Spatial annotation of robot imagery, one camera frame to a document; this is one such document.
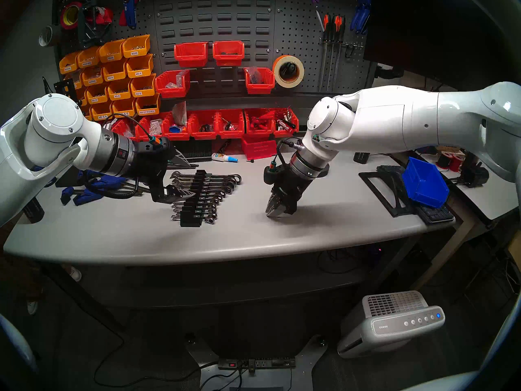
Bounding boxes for black cylinder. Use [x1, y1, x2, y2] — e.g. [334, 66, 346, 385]
[24, 198, 45, 224]

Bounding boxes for grey duct tape roll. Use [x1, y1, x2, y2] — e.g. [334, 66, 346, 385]
[39, 25, 61, 48]

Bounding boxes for red hanging tool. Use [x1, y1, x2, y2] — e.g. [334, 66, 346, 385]
[86, 7, 114, 25]

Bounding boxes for black floor cable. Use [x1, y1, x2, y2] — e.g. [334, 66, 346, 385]
[94, 313, 220, 389]

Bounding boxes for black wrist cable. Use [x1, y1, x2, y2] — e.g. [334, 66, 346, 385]
[276, 138, 305, 167]
[83, 113, 155, 200]

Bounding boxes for red yellow tape roll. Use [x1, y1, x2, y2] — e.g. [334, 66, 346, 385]
[60, 2, 83, 30]

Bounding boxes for black frame stand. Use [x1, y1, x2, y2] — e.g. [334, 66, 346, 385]
[358, 165, 420, 218]

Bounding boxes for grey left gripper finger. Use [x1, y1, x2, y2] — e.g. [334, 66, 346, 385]
[163, 186, 199, 204]
[166, 148, 198, 169]

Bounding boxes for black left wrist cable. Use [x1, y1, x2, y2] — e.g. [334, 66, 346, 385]
[83, 113, 155, 200]

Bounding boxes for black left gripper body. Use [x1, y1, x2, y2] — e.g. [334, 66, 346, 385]
[130, 136, 180, 203]

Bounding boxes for green cutting mat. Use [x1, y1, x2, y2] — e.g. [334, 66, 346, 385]
[175, 142, 212, 163]

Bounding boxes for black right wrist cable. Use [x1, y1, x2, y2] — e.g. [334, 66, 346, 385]
[276, 138, 305, 167]

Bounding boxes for cream masking tape roll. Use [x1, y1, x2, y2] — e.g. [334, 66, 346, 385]
[273, 55, 305, 88]

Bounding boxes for red parts bin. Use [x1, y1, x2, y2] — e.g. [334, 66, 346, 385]
[187, 110, 219, 139]
[174, 42, 208, 68]
[155, 70, 191, 99]
[244, 67, 276, 94]
[162, 112, 190, 140]
[136, 116, 166, 141]
[212, 40, 245, 66]
[216, 109, 245, 139]
[243, 108, 274, 138]
[242, 136, 278, 160]
[272, 108, 300, 136]
[111, 118, 138, 139]

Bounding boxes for blue parts bin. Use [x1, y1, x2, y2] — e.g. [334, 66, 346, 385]
[402, 157, 450, 209]

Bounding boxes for dark grey pegboard panel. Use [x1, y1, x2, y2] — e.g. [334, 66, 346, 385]
[55, 0, 377, 110]

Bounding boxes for black power adapter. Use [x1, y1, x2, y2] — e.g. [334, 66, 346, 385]
[460, 160, 490, 188]

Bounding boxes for black metal stand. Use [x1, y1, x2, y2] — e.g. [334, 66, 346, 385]
[43, 77, 82, 105]

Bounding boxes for black wrench holder rack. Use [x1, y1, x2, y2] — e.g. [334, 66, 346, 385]
[180, 170, 206, 228]

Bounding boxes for black keyboard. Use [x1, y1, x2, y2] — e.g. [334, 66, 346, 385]
[415, 203, 455, 225]

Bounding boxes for blue red handled cutter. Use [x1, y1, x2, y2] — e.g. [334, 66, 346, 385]
[119, 0, 142, 30]

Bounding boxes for black monitor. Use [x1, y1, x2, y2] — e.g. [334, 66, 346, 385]
[363, 0, 521, 91]

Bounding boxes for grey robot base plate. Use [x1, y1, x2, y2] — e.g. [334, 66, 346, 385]
[185, 333, 328, 391]

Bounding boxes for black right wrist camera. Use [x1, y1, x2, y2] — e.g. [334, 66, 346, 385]
[263, 163, 281, 186]

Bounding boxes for seated person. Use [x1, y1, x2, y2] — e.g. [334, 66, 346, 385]
[24, 264, 82, 315]

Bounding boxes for blue handled pliers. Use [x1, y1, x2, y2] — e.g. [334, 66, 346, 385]
[350, 0, 372, 35]

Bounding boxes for red wire spool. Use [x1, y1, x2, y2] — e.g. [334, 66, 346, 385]
[438, 151, 466, 173]

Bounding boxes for black power strip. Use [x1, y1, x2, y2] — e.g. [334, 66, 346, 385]
[218, 357, 296, 371]

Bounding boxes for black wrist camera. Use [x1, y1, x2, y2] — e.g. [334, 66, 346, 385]
[263, 163, 281, 186]
[142, 136, 171, 152]

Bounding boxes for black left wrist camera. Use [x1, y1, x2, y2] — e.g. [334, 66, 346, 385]
[142, 136, 171, 152]

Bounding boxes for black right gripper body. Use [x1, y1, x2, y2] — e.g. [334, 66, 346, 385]
[271, 171, 315, 215]

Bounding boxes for white air purifier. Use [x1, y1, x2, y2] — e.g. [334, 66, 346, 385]
[337, 290, 446, 359]

